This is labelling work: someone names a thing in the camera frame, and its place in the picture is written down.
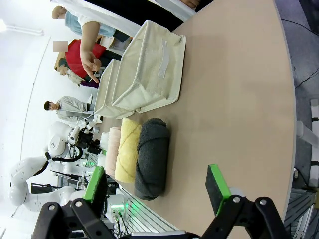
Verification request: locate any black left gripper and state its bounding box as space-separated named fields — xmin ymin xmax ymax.
xmin=74 ymin=131 xmax=102 ymax=155

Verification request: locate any person's right forearm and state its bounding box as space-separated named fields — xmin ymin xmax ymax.
xmin=80 ymin=21 xmax=102 ymax=54

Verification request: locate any dark grey towel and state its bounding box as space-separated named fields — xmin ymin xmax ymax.
xmin=134 ymin=118 xmax=171 ymax=201

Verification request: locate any aluminium frame rail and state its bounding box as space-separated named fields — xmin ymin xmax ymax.
xmin=117 ymin=185 xmax=180 ymax=234

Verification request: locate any person's right hand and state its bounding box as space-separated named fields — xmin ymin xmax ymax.
xmin=80 ymin=48 xmax=102 ymax=84

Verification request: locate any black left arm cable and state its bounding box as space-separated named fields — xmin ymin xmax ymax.
xmin=31 ymin=146 xmax=83 ymax=176

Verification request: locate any bystander in teal shirt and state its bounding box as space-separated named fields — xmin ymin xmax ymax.
xmin=51 ymin=6 xmax=117 ymax=38

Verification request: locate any pink rolled towel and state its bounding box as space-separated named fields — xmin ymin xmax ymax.
xmin=105 ymin=126 xmax=122 ymax=177

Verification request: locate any cream fabric basket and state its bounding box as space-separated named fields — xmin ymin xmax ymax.
xmin=94 ymin=59 xmax=140 ymax=120
xmin=111 ymin=19 xmax=187 ymax=113

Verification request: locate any yellow towel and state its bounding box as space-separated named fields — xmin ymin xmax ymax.
xmin=115 ymin=117 xmax=142 ymax=184

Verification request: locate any person in white coat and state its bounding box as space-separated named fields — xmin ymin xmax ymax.
xmin=49 ymin=0 xmax=215 ymax=38

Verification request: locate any black floor cable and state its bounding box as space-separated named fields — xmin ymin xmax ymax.
xmin=281 ymin=17 xmax=319 ymax=34

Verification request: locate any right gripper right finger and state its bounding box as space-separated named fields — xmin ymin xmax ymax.
xmin=201 ymin=164 xmax=292 ymax=239

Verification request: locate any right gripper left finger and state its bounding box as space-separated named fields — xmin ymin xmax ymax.
xmin=31 ymin=166 xmax=118 ymax=239

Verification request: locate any bystander in red top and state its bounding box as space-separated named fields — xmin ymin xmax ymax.
xmin=53 ymin=39 xmax=107 ymax=88

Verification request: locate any person's left hand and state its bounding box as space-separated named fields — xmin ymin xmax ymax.
xmin=179 ymin=0 xmax=201 ymax=8

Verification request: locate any bystander in grey jacket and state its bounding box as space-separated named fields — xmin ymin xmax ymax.
xmin=44 ymin=96 xmax=95 ymax=122

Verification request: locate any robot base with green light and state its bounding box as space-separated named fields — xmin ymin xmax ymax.
xmin=104 ymin=194 xmax=129 ymax=221

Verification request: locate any white table leg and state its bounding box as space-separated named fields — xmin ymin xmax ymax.
xmin=296 ymin=121 xmax=319 ymax=150

